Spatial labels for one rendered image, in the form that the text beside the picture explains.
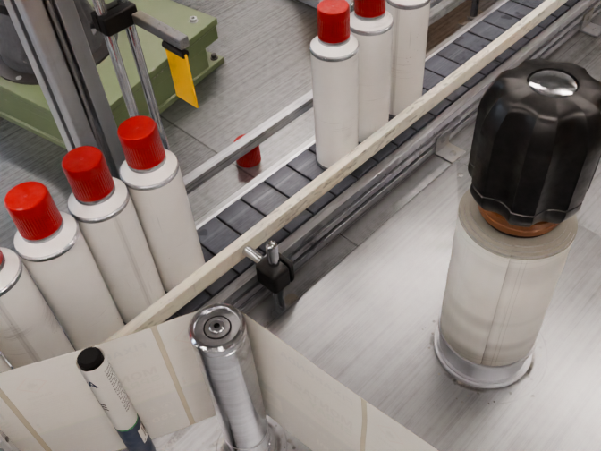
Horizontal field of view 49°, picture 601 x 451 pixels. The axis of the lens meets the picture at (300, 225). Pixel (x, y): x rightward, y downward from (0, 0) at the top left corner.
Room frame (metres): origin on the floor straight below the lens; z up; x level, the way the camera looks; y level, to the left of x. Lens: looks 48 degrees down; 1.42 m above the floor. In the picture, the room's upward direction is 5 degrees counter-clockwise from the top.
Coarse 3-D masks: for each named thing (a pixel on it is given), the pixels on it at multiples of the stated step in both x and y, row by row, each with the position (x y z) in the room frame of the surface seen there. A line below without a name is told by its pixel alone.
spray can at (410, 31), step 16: (400, 0) 0.67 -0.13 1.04; (416, 0) 0.67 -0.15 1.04; (400, 16) 0.66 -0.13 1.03; (416, 16) 0.66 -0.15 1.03; (400, 32) 0.66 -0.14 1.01; (416, 32) 0.66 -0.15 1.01; (400, 48) 0.66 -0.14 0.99; (416, 48) 0.66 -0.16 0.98; (400, 64) 0.66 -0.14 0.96; (416, 64) 0.66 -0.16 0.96; (400, 80) 0.66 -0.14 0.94; (416, 80) 0.66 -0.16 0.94; (400, 96) 0.66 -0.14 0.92; (416, 96) 0.67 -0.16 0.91; (400, 112) 0.66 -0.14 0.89
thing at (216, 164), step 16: (448, 0) 0.80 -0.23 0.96; (464, 0) 0.82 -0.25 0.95; (432, 16) 0.77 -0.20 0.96; (304, 96) 0.62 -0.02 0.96; (288, 112) 0.59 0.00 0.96; (304, 112) 0.61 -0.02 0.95; (256, 128) 0.57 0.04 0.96; (272, 128) 0.57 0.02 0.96; (240, 144) 0.54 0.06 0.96; (256, 144) 0.55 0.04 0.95; (208, 160) 0.52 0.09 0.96; (224, 160) 0.52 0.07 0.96; (192, 176) 0.50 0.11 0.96; (208, 176) 0.51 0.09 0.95
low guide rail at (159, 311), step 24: (552, 0) 0.86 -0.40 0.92; (528, 24) 0.81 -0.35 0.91; (504, 48) 0.77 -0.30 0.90; (456, 72) 0.70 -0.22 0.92; (432, 96) 0.66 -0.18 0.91; (408, 120) 0.63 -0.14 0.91; (360, 144) 0.58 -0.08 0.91; (384, 144) 0.59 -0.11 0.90; (336, 168) 0.54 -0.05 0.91; (312, 192) 0.51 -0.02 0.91; (288, 216) 0.49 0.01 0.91; (240, 240) 0.45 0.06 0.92; (264, 240) 0.46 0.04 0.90; (216, 264) 0.42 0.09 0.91; (192, 288) 0.40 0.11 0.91; (144, 312) 0.37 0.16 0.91; (168, 312) 0.37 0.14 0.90
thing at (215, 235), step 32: (512, 0) 0.93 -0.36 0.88; (544, 0) 0.92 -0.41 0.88; (576, 0) 0.91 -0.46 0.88; (480, 32) 0.85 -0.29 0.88; (448, 64) 0.77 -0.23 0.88; (448, 96) 0.70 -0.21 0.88; (416, 128) 0.64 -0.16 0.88; (256, 192) 0.55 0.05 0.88; (288, 192) 0.55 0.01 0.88; (224, 224) 0.51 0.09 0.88; (288, 224) 0.50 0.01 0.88
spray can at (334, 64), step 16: (336, 0) 0.61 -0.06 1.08; (320, 16) 0.59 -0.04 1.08; (336, 16) 0.58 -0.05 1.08; (320, 32) 0.59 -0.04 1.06; (336, 32) 0.58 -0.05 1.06; (320, 48) 0.59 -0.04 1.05; (336, 48) 0.58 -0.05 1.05; (352, 48) 0.58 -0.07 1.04; (320, 64) 0.58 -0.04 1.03; (336, 64) 0.57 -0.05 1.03; (352, 64) 0.58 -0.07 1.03; (320, 80) 0.58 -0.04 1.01; (336, 80) 0.57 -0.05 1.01; (352, 80) 0.58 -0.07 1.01; (320, 96) 0.58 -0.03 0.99; (336, 96) 0.57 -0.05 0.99; (352, 96) 0.58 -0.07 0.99; (320, 112) 0.58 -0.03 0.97; (336, 112) 0.57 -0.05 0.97; (352, 112) 0.58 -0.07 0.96; (320, 128) 0.58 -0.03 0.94; (336, 128) 0.57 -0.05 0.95; (352, 128) 0.58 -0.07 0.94; (320, 144) 0.58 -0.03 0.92; (336, 144) 0.57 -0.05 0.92; (352, 144) 0.58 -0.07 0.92; (320, 160) 0.59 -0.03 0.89; (336, 160) 0.57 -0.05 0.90
